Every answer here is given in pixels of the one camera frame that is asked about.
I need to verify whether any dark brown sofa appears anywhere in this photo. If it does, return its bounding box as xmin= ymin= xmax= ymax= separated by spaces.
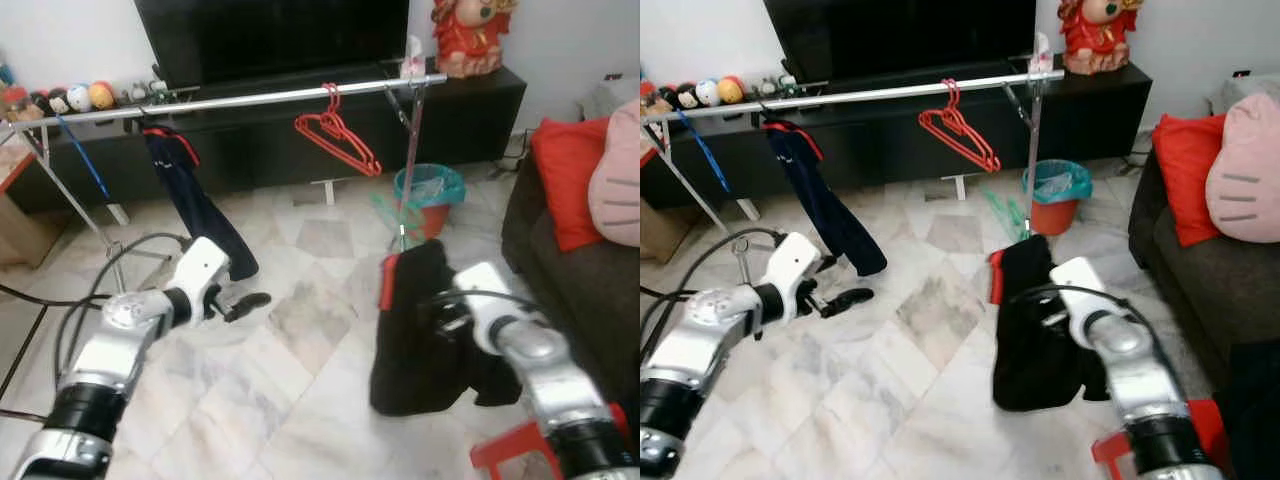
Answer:
xmin=500 ymin=150 xmax=641 ymax=411
xmin=1128 ymin=150 xmax=1280 ymax=401

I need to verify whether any navy polo shirt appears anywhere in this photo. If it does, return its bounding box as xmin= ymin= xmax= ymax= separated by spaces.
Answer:
xmin=143 ymin=125 xmax=261 ymax=283
xmin=765 ymin=120 xmax=889 ymax=278

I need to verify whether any pink cat face cushion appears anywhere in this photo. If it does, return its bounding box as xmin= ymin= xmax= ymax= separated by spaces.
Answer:
xmin=587 ymin=100 xmax=641 ymax=248
xmin=1204 ymin=93 xmax=1280 ymax=244

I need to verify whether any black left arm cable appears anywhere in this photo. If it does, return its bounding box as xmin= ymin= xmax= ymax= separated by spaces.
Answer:
xmin=655 ymin=227 xmax=789 ymax=363
xmin=50 ymin=232 xmax=196 ymax=386

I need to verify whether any red figurine statue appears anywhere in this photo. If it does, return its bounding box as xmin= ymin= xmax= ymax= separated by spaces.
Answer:
xmin=1058 ymin=0 xmax=1144 ymax=76
xmin=432 ymin=0 xmax=519 ymax=79

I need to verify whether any red cushion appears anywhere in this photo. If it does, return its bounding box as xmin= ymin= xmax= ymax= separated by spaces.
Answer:
xmin=530 ymin=117 xmax=611 ymax=252
xmin=1152 ymin=113 xmax=1229 ymax=248

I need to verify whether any silver metal clothes rack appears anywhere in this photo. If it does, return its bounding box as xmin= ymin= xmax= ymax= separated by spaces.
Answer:
xmin=0 ymin=73 xmax=449 ymax=291
xmin=640 ymin=68 xmax=1067 ymax=291

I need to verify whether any blue plastic hanger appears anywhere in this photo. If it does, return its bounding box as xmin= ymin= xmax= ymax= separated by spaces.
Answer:
xmin=55 ymin=113 xmax=113 ymax=201
xmin=677 ymin=107 xmax=732 ymax=194

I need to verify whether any black flat screen television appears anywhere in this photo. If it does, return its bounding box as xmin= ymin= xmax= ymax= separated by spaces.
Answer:
xmin=135 ymin=0 xmax=411 ymax=89
xmin=765 ymin=0 xmax=1038 ymax=86

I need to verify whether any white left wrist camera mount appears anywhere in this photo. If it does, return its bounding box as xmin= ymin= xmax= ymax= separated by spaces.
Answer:
xmin=772 ymin=232 xmax=824 ymax=322
xmin=172 ymin=237 xmax=232 ymax=327

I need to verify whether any black shirt red striped collar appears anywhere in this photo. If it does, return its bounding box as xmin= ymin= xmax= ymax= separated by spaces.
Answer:
xmin=369 ymin=240 xmax=523 ymax=417
xmin=990 ymin=235 xmax=1113 ymax=412

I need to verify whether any red plastic stool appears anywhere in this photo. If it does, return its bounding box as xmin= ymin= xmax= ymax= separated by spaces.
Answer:
xmin=470 ymin=403 xmax=633 ymax=480
xmin=1092 ymin=398 xmax=1233 ymax=480

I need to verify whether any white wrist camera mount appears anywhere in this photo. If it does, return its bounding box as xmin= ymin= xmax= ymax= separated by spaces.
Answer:
xmin=172 ymin=237 xmax=232 ymax=327
xmin=772 ymin=232 xmax=824 ymax=322
xmin=453 ymin=262 xmax=518 ymax=357
xmin=1049 ymin=257 xmax=1107 ymax=347

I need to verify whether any red bin with green bag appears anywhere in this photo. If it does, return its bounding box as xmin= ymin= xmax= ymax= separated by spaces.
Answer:
xmin=393 ymin=163 xmax=467 ymax=241
xmin=1022 ymin=158 xmax=1094 ymax=236

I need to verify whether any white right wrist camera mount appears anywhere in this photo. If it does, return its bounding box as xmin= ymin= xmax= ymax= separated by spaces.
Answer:
xmin=453 ymin=262 xmax=518 ymax=357
xmin=1049 ymin=257 xmax=1107 ymax=347

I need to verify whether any black television console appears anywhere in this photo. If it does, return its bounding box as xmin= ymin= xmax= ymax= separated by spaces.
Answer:
xmin=0 ymin=65 xmax=528 ymax=216
xmin=640 ymin=60 xmax=1154 ymax=211

